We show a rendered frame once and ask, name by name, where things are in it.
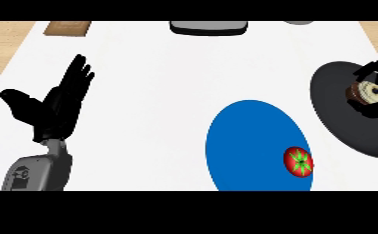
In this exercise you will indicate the brown wooden board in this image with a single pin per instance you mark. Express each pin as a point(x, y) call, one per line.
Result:
point(67, 28)

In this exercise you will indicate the brown cupcake with cream frosting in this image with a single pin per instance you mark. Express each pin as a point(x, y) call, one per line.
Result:
point(362, 93)

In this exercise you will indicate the dark grey pan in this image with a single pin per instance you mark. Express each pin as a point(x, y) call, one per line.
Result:
point(332, 104)

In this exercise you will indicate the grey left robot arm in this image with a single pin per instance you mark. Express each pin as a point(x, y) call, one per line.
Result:
point(39, 171)

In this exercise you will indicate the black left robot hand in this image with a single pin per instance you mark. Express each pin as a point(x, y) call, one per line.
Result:
point(61, 104)

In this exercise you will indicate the blue plate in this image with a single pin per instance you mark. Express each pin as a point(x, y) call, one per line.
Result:
point(245, 144)

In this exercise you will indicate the grey round object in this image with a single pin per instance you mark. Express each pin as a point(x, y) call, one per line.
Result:
point(298, 22)

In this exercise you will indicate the red tomato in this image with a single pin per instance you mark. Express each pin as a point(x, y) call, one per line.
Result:
point(298, 162)

